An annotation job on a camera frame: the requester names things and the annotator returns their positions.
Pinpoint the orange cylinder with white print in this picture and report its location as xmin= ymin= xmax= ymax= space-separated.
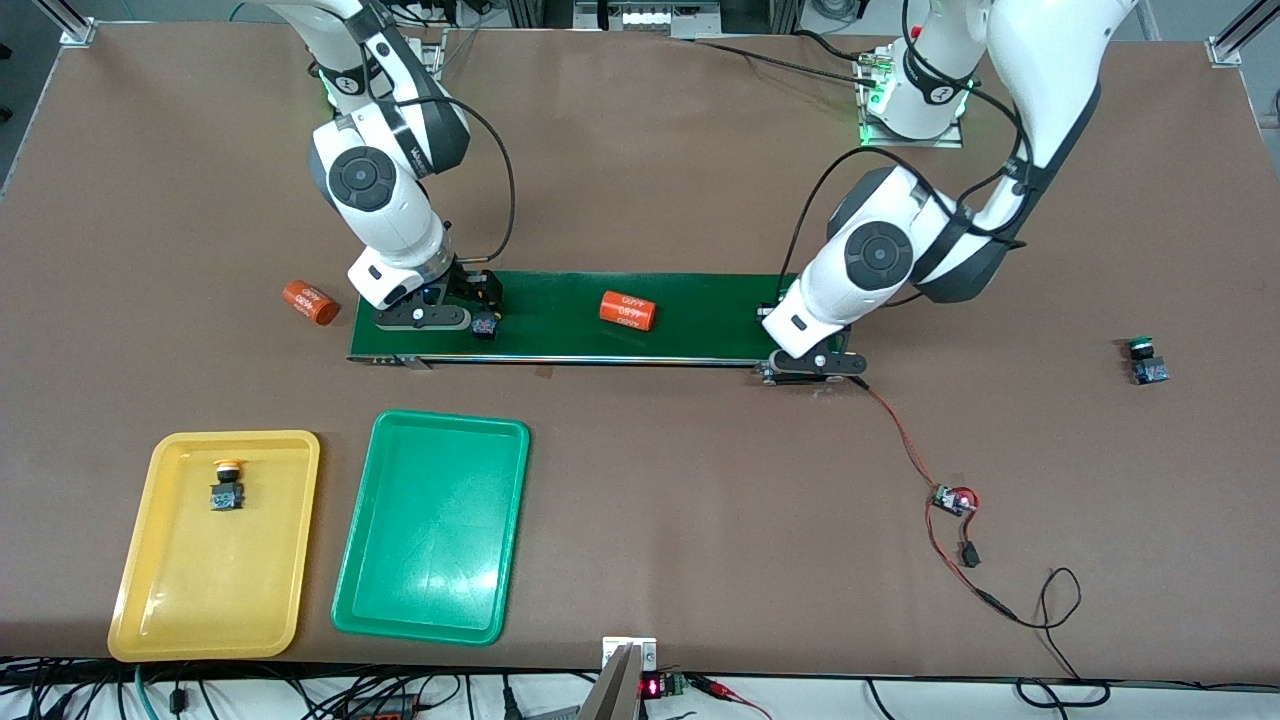
xmin=599 ymin=290 xmax=658 ymax=332
xmin=281 ymin=280 xmax=341 ymax=326

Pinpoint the green push button switch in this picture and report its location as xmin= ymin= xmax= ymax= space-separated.
xmin=1124 ymin=337 xmax=1170 ymax=387

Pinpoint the green conveyor belt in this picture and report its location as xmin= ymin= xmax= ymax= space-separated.
xmin=347 ymin=266 xmax=869 ymax=387

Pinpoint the green plastic tray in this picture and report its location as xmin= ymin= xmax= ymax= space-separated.
xmin=331 ymin=409 xmax=531 ymax=647

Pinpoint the silver equipment box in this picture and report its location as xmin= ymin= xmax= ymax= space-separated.
xmin=573 ymin=0 xmax=723 ymax=37

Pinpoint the yellow plastic tray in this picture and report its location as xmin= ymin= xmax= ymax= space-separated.
xmin=107 ymin=430 xmax=321 ymax=663

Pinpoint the red clip lead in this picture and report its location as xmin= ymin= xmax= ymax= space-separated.
xmin=690 ymin=675 xmax=772 ymax=720

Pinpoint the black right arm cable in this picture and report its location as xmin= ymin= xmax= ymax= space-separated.
xmin=385 ymin=60 xmax=519 ymax=270

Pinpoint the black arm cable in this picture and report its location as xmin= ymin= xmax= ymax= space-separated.
xmin=385 ymin=60 xmax=519 ymax=270
xmin=779 ymin=0 xmax=1033 ymax=297

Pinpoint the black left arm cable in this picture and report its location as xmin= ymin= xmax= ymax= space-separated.
xmin=779 ymin=0 xmax=1033 ymax=297

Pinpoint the thin black table cable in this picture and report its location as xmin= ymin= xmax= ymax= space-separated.
xmin=690 ymin=37 xmax=883 ymax=87

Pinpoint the grey metal camera post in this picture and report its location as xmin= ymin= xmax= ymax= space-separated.
xmin=578 ymin=637 xmax=659 ymax=720

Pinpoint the thick black table cable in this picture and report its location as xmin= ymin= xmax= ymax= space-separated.
xmin=793 ymin=28 xmax=869 ymax=67

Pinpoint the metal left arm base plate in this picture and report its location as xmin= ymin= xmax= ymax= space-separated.
xmin=857 ymin=50 xmax=966 ymax=150

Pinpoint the red and black wire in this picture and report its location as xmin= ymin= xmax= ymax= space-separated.
xmin=850 ymin=374 xmax=1021 ymax=626

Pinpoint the thin black looped cable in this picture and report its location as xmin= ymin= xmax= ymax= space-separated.
xmin=1016 ymin=567 xmax=1112 ymax=707

